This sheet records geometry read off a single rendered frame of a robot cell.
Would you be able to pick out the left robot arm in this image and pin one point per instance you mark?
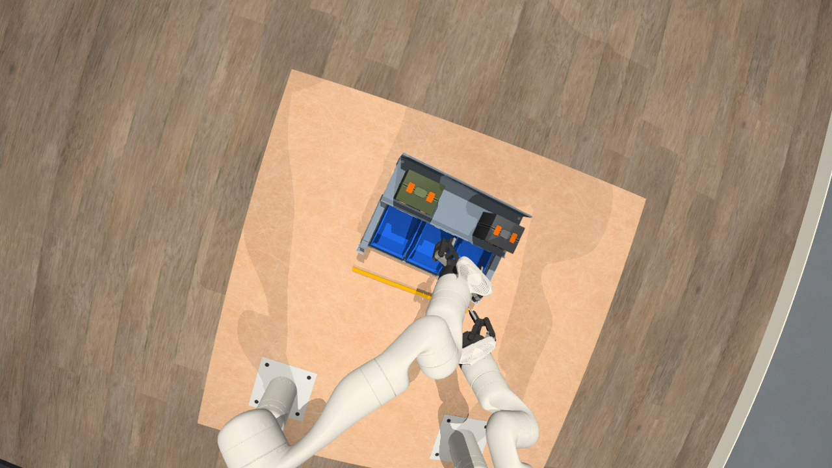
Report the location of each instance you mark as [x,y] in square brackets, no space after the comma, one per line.
[255,438]

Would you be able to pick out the grey shelf rack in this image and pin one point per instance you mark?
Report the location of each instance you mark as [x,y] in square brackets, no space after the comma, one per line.
[458,211]

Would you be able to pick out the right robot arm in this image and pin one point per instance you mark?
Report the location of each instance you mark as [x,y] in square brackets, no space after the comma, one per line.
[513,428]

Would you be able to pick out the dark grey tool case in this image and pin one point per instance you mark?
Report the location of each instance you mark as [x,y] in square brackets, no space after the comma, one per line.
[499,231]

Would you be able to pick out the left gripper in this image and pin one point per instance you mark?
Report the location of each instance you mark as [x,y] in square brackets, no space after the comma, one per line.
[449,264]

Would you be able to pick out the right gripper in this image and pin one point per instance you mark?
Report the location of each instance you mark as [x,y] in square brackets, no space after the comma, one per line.
[473,336]

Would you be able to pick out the yellow bar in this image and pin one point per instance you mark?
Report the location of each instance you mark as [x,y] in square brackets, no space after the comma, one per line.
[391,283]

